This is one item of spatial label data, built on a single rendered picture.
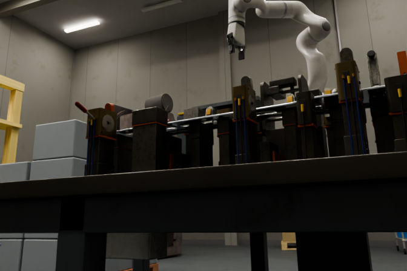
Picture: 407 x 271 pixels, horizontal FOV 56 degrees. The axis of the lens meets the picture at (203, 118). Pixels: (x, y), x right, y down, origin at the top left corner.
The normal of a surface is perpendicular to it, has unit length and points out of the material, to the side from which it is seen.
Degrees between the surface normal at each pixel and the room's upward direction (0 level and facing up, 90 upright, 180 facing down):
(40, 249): 90
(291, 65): 90
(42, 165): 90
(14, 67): 90
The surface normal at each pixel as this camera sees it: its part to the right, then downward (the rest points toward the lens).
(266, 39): -0.40, -0.23
